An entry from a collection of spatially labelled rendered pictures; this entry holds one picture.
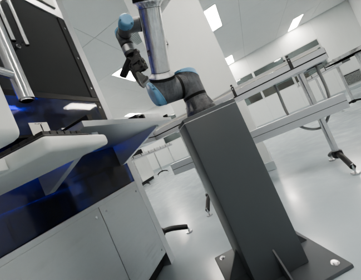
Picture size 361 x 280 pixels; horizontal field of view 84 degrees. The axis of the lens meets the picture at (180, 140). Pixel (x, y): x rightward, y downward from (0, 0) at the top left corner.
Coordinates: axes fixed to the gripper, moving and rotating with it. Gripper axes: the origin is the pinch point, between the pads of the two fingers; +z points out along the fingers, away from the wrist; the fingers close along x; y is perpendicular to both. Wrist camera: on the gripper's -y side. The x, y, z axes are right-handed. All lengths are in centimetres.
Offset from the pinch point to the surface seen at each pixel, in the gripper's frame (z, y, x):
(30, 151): 31, 13, -82
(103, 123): 23, 4, -50
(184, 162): 58, -29, 85
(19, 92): 20, 15, -81
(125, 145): 26.7, -26.0, -0.5
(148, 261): 93, -36, -12
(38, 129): 8, -35, -42
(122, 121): 22.6, 4.5, -39.7
